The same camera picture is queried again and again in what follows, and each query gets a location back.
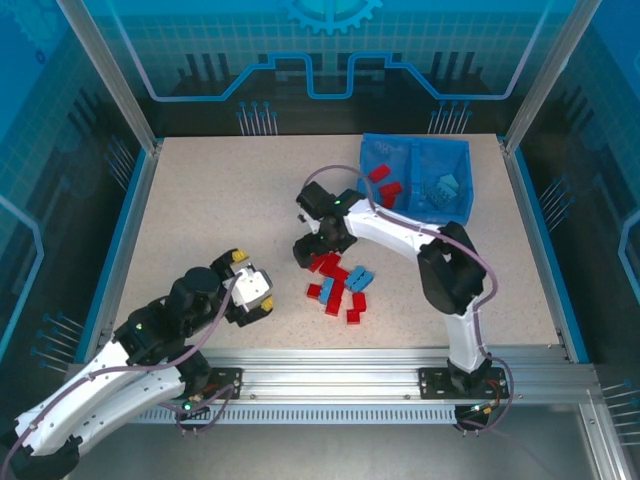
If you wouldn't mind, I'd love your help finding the blue divided plastic bin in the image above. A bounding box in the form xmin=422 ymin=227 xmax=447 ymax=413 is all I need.
xmin=357 ymin=132 xmax=475 ymax=226

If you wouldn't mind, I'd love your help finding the aluminium table side rail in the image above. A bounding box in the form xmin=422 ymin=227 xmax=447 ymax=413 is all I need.
xmin=498 ymin=135 xmax=592 ymax=364
xmin=79 ymin=139 xmax=164 ymax=364

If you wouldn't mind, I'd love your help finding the aluminium front frame rail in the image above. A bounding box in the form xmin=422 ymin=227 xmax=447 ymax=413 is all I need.
xmin=104 ymin=345 xmax=599 ymax=407

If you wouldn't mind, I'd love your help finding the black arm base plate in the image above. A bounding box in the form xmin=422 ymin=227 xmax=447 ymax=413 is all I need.
xmin=418 ymin=367 xmax=509 ymax=401
xmin=199 ymin=367 xmax=245 ymax=401

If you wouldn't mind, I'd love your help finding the grey slotted cable duct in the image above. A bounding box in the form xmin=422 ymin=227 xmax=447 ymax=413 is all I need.
xmin=133 ymin=405 xmax=460 ymax=427

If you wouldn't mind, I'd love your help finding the aluminium frame post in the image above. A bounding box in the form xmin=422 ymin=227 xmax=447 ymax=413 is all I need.
xmin=501 ymin=0 xmax=602 ymax=151
xmin=55 ymin=0 xmax=165 ymax=151

